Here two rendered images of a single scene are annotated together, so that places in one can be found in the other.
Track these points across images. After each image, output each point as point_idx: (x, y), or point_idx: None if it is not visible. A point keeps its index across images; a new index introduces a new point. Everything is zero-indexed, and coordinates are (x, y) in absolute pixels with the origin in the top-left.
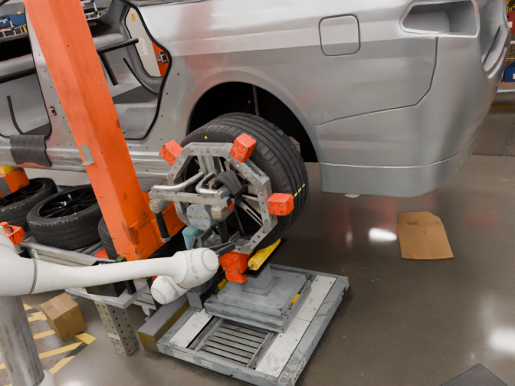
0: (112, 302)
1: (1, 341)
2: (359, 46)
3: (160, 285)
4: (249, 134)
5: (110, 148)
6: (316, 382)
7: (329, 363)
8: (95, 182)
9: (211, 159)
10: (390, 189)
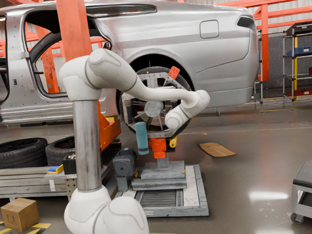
0: None
1: (86, 142)
2: (218, 33)
3: (175, 114)
4: None
5: None
6: (217, 207)
7: (216, 198)
8: None
9: (156, 79)
10: (231, 101)
